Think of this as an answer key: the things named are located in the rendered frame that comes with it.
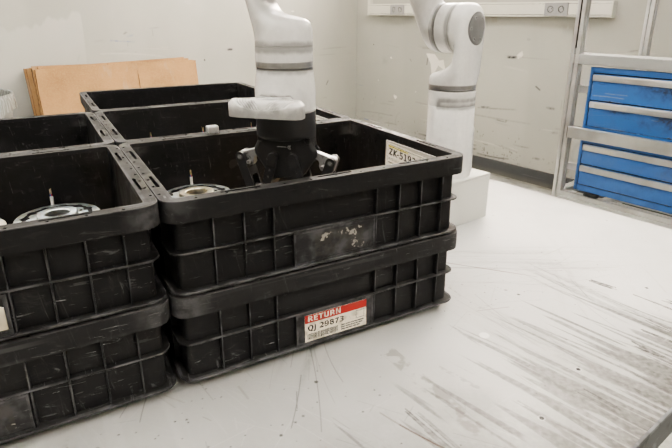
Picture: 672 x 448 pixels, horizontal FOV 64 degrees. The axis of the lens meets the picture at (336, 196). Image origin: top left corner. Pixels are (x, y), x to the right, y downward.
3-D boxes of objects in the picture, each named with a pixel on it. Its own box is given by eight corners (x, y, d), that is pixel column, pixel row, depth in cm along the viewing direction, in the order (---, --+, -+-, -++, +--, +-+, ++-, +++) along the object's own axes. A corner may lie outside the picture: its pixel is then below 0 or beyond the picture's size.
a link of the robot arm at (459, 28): (493, 2, 101) (485, 94, 107) (449, 3, 107) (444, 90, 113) (467, 1, 95) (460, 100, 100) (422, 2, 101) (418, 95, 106)
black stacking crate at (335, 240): (352, 182, 100) (353, 121, 96) (461, 237, 76) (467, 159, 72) (128, 220, 82) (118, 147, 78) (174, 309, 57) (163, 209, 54)
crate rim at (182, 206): (353, 131, 97) (353, 117, 96) (468, 172, 72) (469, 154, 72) (118, 159, 79) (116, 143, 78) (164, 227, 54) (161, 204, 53)
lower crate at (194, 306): (352, 236, 104) (353, 176, 100) (456, 307, 79) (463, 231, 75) (135, 285, 86) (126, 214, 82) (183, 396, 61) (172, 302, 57)
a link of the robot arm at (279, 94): (225, 118, 62) (221, 63, 60) (263, 103, 72) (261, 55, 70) (300, 123, 60) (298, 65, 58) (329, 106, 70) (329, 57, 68)
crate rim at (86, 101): (240, 90, 147) (240, 81, 146) (285, 106, 122) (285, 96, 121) (80, 101, 129) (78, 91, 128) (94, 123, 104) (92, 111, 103)
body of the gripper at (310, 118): (326, 101, 70) (327, 171, 73) (265, 98, 72) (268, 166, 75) (308, 110, 63) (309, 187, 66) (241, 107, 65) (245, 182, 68)
